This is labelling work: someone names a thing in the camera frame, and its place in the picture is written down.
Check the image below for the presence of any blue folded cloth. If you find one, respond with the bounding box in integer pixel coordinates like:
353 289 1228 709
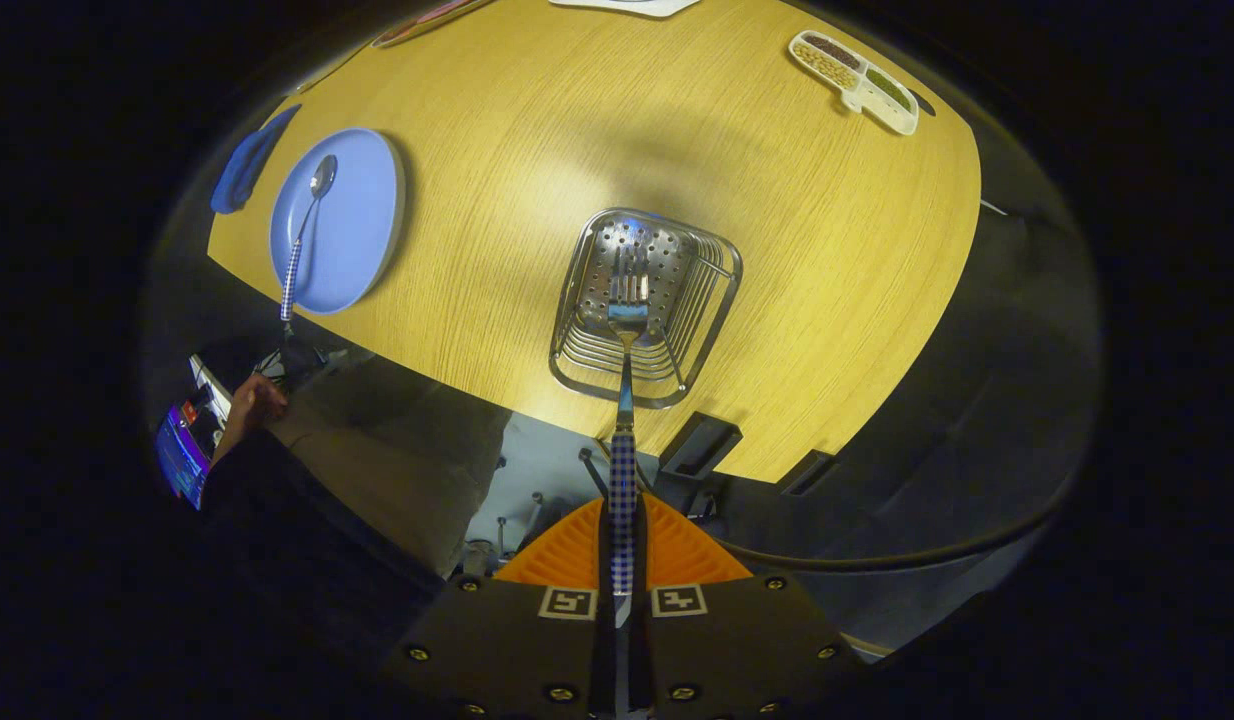
210 104 302 215

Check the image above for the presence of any plate of toy food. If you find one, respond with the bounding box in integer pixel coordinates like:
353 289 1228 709
372 0 493 49

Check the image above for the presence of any person's trouser leg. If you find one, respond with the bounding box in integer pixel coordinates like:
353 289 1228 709
272 350 508 579

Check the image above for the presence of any black cable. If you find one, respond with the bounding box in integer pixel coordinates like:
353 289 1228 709
717 480 1078 573

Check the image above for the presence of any glowing screen device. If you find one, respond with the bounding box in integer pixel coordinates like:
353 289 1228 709
155 400 213 511

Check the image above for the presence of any blue round plate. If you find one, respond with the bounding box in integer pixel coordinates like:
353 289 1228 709
269 127 406 316

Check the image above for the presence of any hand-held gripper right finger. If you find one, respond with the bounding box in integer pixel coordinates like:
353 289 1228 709
632 493 866 720

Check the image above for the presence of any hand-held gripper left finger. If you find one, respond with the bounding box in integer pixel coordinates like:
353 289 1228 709
382 497 616 720

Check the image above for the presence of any checked handle fork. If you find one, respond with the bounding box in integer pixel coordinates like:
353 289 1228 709
605 245 650 629

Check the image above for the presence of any white divided grain tray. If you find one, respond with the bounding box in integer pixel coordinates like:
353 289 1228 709
788 30 920 136

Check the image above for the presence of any white square coaster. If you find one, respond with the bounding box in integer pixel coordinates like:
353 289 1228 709
549 0 700 18

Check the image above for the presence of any black table clamp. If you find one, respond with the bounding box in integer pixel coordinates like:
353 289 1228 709
777 450 836 496
659 412 743 479

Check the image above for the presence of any checked handle spoon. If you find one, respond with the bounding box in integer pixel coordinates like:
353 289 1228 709
280 154 338 323

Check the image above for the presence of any metal wire cutlery basket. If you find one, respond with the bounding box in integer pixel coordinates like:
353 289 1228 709
549 207 744 409

